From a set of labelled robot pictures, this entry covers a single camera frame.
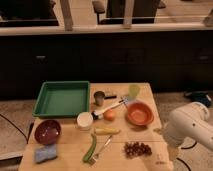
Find dark red grape bunch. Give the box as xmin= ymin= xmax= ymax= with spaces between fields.
xmin=124 ymin=141 xmax=152 ymax=158

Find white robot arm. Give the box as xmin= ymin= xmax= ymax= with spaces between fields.
xmin=163 ymin=102 xmax=213 ymax=151

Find orange bowl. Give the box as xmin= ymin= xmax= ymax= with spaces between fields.
xmin=126 ymin=102 xmax=154 ymax=126

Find purple bowl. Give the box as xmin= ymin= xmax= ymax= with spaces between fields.
xmin=34 ymin=120 xmax=61 ymax=145

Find metal measuring cup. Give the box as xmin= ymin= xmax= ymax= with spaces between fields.
xmin=93 ymin=91 xmax=116 ymax=106

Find yellow-green plastic cup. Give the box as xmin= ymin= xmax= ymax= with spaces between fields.
xmin=129 ymin=84 xmax=140 ymax=99

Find orange fruit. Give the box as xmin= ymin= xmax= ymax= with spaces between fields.
xmin=103 ymin=109 xmax=116 ymax=121

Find white round container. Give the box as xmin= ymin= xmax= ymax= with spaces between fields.
xmin=77 ymin=112 xmax=93 ymax=130

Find green plastic tray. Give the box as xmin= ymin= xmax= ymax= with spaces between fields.
xmin=33 ymin=81 xmax=90 ymax=118

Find green pea pod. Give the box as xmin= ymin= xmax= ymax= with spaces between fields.
xmin=82 ymin=134 xmax=97 ymax=163

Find metal fork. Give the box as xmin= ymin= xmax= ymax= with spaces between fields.
xmin=88 ymin=135 xmax=113 ymax=165

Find blue black floor device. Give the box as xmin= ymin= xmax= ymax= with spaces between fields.
xmin=184 ymin=92 xmax=212 ymax=108

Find blue sponge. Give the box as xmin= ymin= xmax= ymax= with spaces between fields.
xmin=34 ymin=144 xmax=57 ymax=163

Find white handled brush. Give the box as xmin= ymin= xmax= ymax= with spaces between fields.
xmin=91 ymin=96 xmax=132 ymax=120

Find black floor cable left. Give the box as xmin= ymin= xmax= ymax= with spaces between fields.
xmin=0 ymin=113 xmax=29 ymax=144

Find black floor cable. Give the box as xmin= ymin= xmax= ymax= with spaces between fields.
xmin=0 ymin=113 xmax=29 ymax=144
xmin=171 ymin=141 xmax=198 ymax=171

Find black floor cable right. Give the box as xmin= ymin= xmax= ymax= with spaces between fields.
xmin=171 ymin=141 xmax=198 ymax=171

